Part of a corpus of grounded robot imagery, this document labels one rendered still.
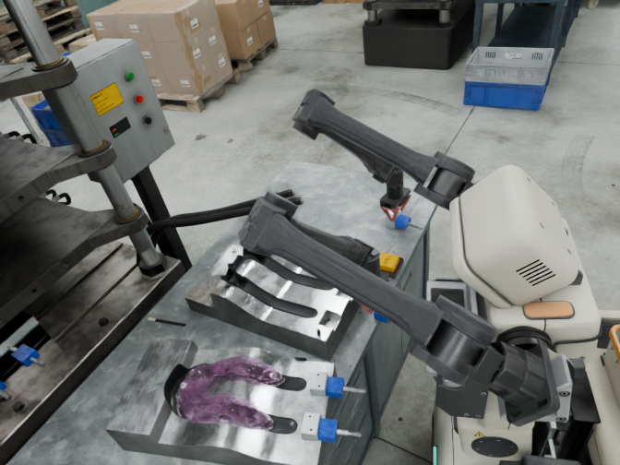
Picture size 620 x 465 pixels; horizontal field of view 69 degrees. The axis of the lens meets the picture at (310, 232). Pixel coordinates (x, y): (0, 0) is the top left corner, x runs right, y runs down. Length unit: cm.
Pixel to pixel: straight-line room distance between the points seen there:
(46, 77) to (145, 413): 87
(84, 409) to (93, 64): 101
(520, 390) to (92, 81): 141
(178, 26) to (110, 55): 309
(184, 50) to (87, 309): 342
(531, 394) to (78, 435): 110
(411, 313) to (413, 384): 146
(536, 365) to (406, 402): 138
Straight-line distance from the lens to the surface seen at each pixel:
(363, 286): 71
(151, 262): 170
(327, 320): 129
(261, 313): 131
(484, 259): 77
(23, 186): 145
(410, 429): 207
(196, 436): 117
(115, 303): 171
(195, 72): 483
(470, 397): 104
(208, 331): 144
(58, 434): 146
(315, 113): 107
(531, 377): 77
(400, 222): 160
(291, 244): 71
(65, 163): 148
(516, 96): 415
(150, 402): 123
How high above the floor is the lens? 186
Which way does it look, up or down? 40 degrees down
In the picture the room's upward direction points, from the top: 11 degrees counter-clockwise
